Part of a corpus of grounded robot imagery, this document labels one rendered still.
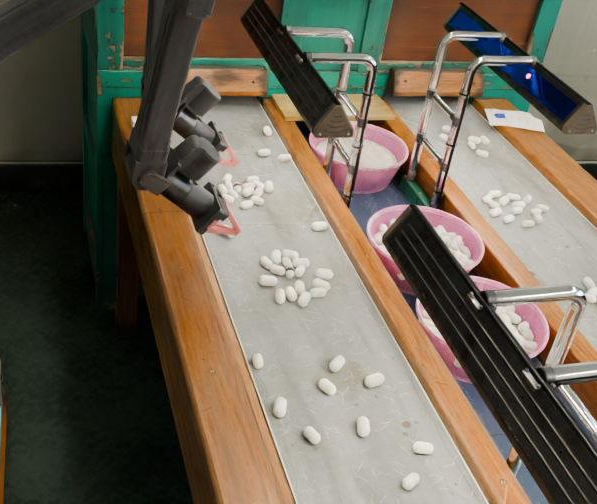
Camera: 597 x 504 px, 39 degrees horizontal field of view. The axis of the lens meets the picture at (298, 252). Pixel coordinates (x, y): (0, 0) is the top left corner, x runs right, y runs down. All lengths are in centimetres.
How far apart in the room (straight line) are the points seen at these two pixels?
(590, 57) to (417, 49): 140
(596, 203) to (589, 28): 160
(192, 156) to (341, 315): 44
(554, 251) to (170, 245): 89
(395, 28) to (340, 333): 115
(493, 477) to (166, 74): 82
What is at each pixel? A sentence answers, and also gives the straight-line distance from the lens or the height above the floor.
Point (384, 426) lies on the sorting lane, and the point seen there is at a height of 74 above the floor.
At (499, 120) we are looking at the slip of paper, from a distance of 256.
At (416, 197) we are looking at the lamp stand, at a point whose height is 71.
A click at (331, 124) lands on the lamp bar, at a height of 107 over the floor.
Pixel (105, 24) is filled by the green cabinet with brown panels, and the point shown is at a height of 96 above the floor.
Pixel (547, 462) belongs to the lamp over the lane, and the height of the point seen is 107.
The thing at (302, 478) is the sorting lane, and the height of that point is 74.
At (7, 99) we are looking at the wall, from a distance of 323.
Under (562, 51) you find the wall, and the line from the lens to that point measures 373.
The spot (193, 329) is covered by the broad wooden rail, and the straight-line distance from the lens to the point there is 153.
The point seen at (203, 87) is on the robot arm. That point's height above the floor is 101.
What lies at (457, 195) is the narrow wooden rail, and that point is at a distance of 210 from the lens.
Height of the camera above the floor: 175
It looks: 34 degrees down
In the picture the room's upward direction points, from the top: 9 degrees clockwise
